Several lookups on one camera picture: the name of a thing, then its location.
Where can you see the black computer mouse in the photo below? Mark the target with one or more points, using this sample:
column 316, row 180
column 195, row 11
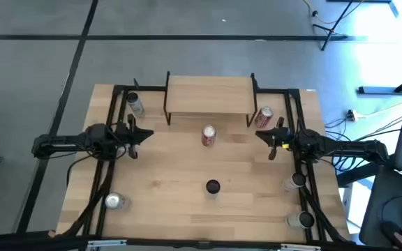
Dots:
column 391, row 230

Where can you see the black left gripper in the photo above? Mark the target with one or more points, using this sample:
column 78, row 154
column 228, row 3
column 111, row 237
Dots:
column 124, row 137

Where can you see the black floor stand base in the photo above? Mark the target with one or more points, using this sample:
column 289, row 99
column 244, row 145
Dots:
column 379, row 90

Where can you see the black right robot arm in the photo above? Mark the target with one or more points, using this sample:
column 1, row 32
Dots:
column 354, row 148

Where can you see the red soda can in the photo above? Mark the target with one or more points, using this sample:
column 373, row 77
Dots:
column 208, row 136
column 264, row 118

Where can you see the silver soda can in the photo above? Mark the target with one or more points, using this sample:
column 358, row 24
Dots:
column 113, row 201

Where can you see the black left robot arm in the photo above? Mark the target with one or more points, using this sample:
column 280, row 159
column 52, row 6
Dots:
column 58, row 143

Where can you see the grey side desk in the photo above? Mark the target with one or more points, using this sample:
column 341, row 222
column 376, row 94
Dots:
column 379, row 202

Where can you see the silver frame bracket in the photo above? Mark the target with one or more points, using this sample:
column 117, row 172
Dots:
column 300, row 247
column 106, row 243

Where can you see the yellow tag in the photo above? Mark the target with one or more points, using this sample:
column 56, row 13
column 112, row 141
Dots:
column 285, row 145

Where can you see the black tripod stand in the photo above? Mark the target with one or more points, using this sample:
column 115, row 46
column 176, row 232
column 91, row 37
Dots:
column 330, row 31

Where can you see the black desk base beam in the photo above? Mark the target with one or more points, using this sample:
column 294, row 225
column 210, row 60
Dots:
column 358, row 173

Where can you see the black metal table frame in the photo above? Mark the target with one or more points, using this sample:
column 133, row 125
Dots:
column 187, row 244

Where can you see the wooden shelf with black legs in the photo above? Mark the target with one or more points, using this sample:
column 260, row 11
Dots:
column 209, row 94

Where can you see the white power strip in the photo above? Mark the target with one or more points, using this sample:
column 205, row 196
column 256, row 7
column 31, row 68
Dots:
column 351, row 115

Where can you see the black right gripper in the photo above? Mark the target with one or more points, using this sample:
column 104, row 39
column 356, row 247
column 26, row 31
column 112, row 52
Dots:
column 283, row 137

